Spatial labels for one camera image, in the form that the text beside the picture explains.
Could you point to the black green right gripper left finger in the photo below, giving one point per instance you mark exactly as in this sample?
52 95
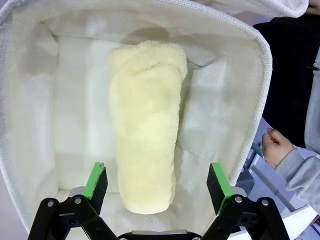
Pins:
96 185

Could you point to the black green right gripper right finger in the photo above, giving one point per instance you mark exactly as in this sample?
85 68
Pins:
218 188

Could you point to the yellow towel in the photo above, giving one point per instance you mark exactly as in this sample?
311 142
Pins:
147 125

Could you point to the person's left forearm grey sleeve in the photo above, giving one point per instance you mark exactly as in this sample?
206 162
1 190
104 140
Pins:
302 175

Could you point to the person's left hand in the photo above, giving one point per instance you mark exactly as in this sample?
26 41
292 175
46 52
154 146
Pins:
276 147

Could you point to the large beige fabric basket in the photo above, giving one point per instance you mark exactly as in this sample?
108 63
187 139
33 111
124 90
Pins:
62 100

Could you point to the person's black trousers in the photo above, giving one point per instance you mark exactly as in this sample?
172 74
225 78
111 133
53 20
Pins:
287 75

